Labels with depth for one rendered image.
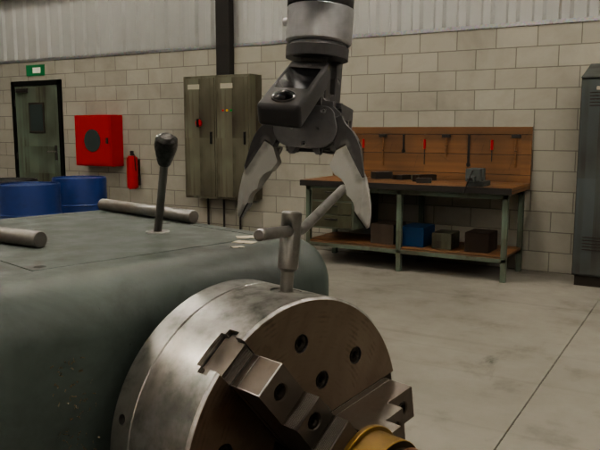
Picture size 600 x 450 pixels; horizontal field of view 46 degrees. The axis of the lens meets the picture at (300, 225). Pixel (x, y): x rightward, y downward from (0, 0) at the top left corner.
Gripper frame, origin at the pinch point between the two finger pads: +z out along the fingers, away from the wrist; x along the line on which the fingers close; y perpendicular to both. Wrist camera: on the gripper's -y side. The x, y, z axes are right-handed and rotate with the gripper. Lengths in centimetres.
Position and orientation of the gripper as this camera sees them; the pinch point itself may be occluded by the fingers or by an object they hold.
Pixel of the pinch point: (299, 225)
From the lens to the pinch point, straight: 78.4
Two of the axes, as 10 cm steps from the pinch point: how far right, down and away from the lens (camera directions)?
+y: 2.9, -0.4, 9.6
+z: -0.7, 10.0, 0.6
